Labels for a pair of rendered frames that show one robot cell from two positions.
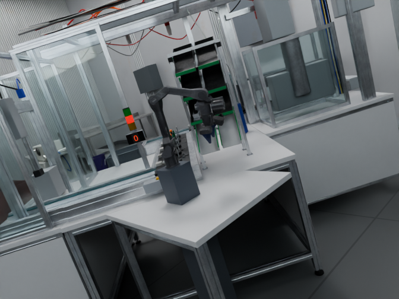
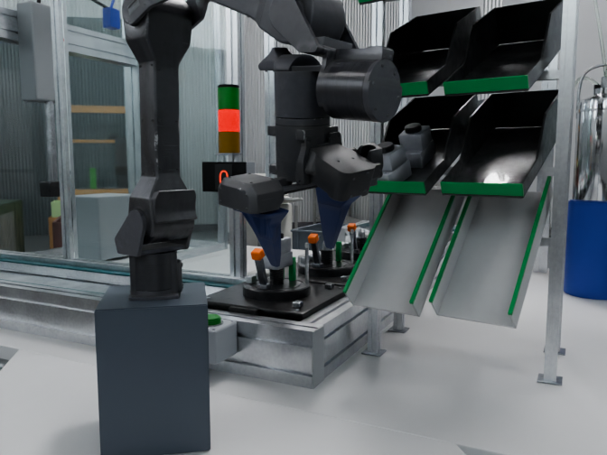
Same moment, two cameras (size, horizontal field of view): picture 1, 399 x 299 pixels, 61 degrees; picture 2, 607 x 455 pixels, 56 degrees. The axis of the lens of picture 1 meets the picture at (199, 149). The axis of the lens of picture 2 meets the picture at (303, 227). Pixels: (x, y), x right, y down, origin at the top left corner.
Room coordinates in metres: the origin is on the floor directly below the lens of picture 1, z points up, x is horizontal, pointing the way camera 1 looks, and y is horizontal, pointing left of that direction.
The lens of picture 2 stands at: (1.19, -0.36, 1.25)
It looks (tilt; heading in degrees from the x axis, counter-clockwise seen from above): 7 degrees down; 26
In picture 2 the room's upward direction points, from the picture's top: straight up
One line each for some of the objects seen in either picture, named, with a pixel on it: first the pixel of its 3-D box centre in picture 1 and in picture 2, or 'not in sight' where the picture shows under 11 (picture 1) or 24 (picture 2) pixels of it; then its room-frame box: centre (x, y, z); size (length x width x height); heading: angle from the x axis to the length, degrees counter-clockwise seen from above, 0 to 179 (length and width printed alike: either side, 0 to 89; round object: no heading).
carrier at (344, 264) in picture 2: (171, 150); (326, 254); (2.46, 0.20, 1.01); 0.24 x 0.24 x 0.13; 0
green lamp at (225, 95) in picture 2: (127, 112); (228, 98); (2.32, 0.39, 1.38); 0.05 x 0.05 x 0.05
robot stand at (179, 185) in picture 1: (178, 182); (157, 364); (1.79, 0.17, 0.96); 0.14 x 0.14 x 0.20; 38
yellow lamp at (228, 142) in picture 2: (132, 126); (228, 142); (2.32, 0.39, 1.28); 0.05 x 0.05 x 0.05
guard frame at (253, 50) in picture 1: (293, 76); not in sight; (3.01, -1.00, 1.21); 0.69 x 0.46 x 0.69; 90
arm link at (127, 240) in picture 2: (168, 150); (156, 230); (1.79, 0.16, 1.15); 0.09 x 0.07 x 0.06; 166
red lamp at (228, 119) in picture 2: (129, 119); (228, 120); (2.32, 0.39, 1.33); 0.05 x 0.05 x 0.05
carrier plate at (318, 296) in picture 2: (173, 165); (276, 297); (2.20, 0.20, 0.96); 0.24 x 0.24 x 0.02; 0
